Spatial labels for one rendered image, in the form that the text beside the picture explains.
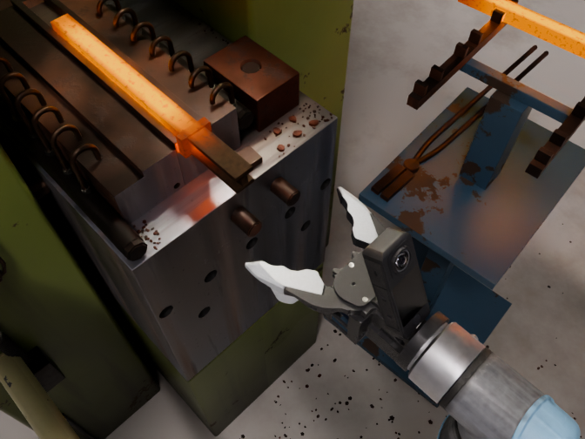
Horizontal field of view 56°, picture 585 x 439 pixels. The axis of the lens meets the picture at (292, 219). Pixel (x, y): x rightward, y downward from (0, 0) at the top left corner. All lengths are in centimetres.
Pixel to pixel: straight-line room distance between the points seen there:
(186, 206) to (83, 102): 20
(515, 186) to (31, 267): 88
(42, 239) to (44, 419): 28
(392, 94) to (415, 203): 121
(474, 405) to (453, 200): 61
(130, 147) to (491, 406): 51
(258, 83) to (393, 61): 163
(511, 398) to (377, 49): 202
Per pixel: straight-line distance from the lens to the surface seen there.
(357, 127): 211
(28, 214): 86
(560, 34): 106
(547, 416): 57
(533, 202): 116
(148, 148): 73
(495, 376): 57
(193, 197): 76
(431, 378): 57
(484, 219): 110
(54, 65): 89
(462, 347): 57
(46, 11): 100
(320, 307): 57
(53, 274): 98
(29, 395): 101
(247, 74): 82
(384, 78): 232
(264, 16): 94
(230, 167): 66
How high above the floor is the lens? 152
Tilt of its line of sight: 56 degrees down
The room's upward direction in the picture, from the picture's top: straight up
